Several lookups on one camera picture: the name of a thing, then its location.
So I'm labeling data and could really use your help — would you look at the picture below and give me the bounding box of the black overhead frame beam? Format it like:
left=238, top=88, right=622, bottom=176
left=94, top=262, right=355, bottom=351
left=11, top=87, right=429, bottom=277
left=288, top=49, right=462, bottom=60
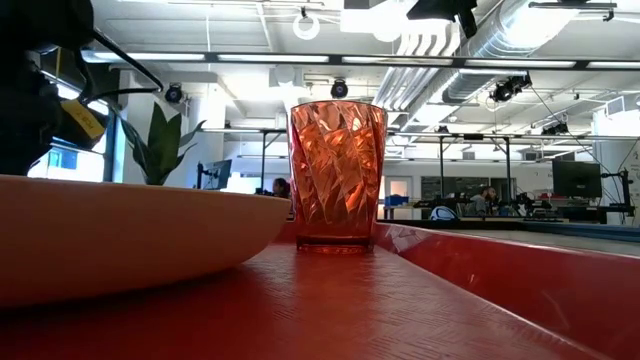
left=81, top=49, right=640, bottom=71

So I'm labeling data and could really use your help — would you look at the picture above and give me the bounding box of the yellow label tag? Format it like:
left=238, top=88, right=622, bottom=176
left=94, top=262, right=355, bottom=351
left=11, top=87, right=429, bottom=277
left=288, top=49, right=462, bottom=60
left=61, top=98, right=110, bottom=150

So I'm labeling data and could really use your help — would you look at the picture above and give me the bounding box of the black computer monitor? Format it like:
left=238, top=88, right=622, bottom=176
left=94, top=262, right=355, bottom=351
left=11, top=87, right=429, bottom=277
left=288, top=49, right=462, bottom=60
left=551, top=159, right=604, bottom=199
left=196, top=158, right=234, bottom=192

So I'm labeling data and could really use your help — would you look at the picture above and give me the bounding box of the black background rig frame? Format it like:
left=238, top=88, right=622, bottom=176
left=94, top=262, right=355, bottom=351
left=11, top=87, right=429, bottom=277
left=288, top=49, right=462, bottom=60
left=387, top=130, right=513, bottom=207

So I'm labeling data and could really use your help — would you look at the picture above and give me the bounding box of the green leafy plant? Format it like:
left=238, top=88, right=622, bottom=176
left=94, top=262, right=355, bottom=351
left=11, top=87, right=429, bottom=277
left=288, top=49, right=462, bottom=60
left=119, top=102, right=207, bottom=187

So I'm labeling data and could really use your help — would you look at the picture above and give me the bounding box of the white ring lamp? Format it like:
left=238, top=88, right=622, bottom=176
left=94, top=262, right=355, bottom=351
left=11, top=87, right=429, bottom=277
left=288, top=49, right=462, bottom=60
left=291, top=13, right=322, bottom=42

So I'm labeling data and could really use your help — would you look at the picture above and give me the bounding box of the silver ventilation duct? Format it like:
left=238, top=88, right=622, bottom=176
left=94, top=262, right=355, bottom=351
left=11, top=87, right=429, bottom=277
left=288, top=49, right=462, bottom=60
left=441, top=0, right=582, bottom=105

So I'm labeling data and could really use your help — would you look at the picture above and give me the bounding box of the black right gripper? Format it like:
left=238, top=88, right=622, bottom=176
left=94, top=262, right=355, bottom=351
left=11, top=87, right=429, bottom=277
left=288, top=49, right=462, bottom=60
left=407, top=0, right=479, bottom=39

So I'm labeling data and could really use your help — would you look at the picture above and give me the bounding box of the black ceiling camera cluster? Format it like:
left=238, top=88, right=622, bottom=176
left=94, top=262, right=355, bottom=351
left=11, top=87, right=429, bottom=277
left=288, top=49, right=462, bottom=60
left=488, top=73, right=534, bottom=105

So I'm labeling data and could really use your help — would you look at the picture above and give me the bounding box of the peach round plate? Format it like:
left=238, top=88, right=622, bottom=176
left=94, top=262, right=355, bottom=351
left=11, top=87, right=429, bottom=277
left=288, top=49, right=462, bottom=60
left=0, top=173, right=293, bottom=309

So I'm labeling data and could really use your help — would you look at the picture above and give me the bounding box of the person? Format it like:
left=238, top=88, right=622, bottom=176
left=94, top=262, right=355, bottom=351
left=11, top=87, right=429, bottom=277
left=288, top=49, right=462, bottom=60
left=468, top=185, right=500, bottom=218
left=271, top=177, right=293, bottom=200

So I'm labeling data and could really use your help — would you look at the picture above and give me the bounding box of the orange faceted plastic cup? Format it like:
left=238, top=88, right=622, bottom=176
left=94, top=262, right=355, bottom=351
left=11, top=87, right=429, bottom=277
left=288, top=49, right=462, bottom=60
left=289, top=99, right=389, bottom=255

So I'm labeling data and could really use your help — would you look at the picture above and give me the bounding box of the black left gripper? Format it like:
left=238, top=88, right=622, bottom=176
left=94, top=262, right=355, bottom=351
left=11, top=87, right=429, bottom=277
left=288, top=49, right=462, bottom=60
left=0, top=59, right=65, bottom=176

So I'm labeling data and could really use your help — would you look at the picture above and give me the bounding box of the red plastic tray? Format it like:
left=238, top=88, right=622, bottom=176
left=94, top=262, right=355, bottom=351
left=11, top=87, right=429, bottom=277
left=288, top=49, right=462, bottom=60
left=0, top=219, right=640, bottom=360

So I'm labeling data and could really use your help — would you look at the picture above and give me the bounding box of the black aluminium table frame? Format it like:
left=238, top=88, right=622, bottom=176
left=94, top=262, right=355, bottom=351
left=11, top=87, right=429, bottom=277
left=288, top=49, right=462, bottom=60
left=375, top=217, right=640, bottom=243

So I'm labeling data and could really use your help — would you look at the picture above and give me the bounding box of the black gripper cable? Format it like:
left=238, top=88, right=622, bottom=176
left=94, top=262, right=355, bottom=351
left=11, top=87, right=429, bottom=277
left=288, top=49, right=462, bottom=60
left=74, top=27, right=165, bottom=105

